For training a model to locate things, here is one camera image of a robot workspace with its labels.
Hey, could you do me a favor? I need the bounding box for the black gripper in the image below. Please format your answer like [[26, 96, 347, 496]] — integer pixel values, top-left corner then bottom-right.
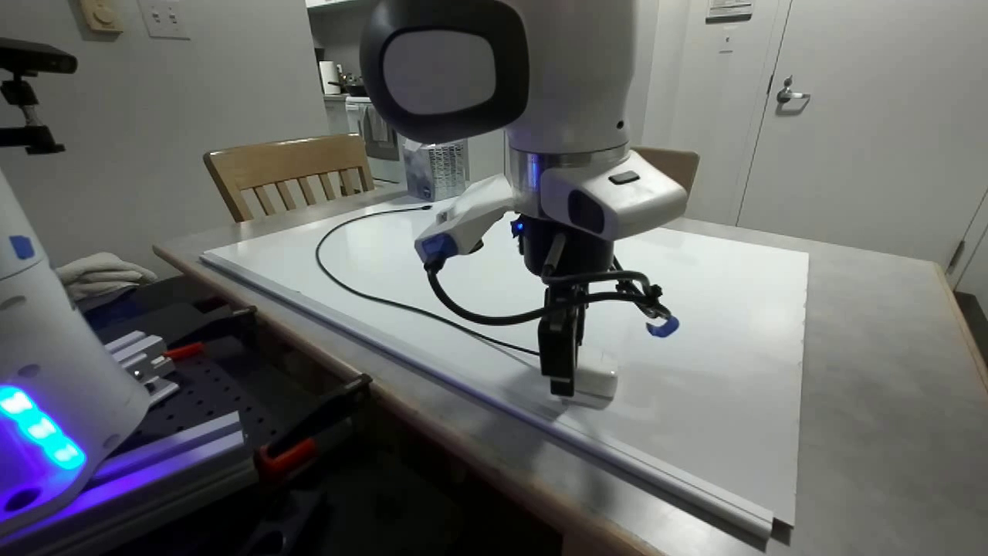
[[518, 221, 616, 399]]

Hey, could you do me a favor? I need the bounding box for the white charger adapter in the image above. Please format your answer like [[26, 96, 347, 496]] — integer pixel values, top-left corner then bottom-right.
[[576, 368, 618, 405]]

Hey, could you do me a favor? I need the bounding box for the black charging cable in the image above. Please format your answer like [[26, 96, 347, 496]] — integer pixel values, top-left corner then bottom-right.
[[313, 201, 546, 362]]

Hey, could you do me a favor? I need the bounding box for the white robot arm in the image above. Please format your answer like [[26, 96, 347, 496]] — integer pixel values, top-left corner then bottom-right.
[[363, 0, 685, 399]]

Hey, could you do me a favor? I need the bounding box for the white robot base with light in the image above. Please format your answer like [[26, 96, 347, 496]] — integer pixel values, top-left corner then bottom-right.
[[0, 173, 149, 543]]

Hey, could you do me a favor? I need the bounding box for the white board mat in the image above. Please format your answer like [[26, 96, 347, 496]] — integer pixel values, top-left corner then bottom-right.
[[201, 204, 809, 540]]

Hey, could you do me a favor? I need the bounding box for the blue tissue box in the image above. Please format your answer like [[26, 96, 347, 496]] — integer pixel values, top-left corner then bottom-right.
[[401, 140, 470, 201]]

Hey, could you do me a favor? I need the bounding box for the wooden chair by door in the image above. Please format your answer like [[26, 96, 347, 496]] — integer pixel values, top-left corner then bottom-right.
[[643, 148, 701, 188]]

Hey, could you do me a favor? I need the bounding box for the wooden chair near tissue box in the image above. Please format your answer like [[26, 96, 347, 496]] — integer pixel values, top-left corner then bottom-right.
[[204, 137, 373, 224]]

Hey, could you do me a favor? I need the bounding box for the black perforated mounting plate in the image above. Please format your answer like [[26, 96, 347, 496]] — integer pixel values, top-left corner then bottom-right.
[[85, 278, 355, 462]]

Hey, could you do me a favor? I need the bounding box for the white folded cloth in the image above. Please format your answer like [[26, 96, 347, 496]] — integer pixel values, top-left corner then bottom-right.
[[55, 250, 156, 302]]

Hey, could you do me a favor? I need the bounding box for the beige round thermostat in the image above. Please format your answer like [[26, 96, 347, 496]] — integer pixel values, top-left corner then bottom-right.
[[77, 0, 122, 35]]

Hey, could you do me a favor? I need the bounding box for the orange handled clamp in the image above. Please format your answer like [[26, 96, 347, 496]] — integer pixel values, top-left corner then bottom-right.
[[253, 376, 372, 482]]

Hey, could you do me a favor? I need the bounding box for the silver door handle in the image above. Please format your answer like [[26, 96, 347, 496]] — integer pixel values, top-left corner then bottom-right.
[[774, 80, 811, 117]]

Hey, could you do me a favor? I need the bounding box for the white wall switch plate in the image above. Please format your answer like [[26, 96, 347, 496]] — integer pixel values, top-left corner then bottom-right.
[[140, 0, 192, 39]]

